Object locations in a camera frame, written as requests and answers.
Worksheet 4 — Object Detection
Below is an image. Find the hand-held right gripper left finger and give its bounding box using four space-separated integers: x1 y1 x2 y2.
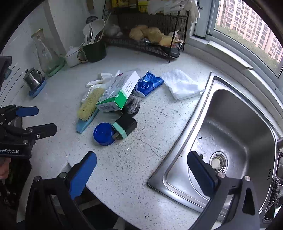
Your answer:
25 151 98 230

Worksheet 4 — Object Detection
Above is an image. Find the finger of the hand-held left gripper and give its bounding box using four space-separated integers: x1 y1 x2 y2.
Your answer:
4 123 57 147
0 105 39 125

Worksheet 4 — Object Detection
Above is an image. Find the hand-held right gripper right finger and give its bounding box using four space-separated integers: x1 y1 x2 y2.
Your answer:
187 151 260 230

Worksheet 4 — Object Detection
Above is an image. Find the green and white box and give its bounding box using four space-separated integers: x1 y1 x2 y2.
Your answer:
96 71 140 112

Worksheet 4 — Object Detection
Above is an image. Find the person's left hand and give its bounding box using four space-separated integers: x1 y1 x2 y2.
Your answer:
0 159 10 180

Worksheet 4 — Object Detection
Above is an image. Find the blue coaster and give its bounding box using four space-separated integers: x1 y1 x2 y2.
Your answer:
28 77 47 98

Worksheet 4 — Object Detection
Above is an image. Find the small steel teapot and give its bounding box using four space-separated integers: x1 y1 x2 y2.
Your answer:
23 67 43 91

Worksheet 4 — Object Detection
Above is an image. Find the blue round lid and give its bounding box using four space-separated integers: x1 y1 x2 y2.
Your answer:
93 123 116 146

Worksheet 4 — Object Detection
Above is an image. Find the yellow bristle scrubbing brush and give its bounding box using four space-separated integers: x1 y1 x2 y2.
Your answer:
76 87 105 133

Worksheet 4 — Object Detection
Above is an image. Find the green coaster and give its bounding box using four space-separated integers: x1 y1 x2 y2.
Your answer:
45 57 67 77

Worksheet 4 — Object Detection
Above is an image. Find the stainless steel sink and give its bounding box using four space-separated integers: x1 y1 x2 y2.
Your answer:
148 72 283 223

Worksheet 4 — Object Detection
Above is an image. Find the glass carafe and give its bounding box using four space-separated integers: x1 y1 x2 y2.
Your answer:
31 28 60 74

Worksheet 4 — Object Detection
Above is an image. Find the black and green box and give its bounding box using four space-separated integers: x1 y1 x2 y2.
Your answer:
112 114 138 140

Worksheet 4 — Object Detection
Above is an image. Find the white lidded pot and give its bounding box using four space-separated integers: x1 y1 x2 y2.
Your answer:
65 46 83 67

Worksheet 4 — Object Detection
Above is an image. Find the grey knitted scourer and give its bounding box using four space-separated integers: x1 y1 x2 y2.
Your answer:
123 93 141 115

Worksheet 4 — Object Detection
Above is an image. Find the dark green mug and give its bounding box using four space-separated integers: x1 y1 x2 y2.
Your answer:
77 41 107 63

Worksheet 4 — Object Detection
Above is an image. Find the white paper towel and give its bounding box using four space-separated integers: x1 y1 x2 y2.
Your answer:
161 69 206 100

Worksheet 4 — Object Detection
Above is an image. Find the white plastic spoon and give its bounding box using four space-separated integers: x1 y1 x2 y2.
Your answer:
83 23 93 45

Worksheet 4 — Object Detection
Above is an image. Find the dark blue packet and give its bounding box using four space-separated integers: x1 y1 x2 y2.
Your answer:
134 71 164 98

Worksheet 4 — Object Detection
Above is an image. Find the white plastic ladle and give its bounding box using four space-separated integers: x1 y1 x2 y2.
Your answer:
92 19 106 42

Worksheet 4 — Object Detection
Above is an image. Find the garlic bulb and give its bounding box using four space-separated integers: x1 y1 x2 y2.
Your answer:
104 24 123 37

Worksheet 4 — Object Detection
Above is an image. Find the ginger root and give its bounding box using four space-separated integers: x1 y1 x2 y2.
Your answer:
159 35 175 47
146 27 165 43
129 25 148 41

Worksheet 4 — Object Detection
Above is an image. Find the crumpled white plastic bag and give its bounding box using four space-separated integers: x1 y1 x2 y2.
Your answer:
147 0 200 24

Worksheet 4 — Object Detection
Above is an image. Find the tangled wire scrubber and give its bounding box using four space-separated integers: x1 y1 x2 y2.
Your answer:
264 176 281 209

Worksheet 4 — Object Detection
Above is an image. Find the black wire rack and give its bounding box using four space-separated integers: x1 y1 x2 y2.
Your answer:
103 0 190 63

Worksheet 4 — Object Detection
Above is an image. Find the window with grey frame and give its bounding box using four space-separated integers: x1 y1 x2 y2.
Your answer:
192 0 283 78

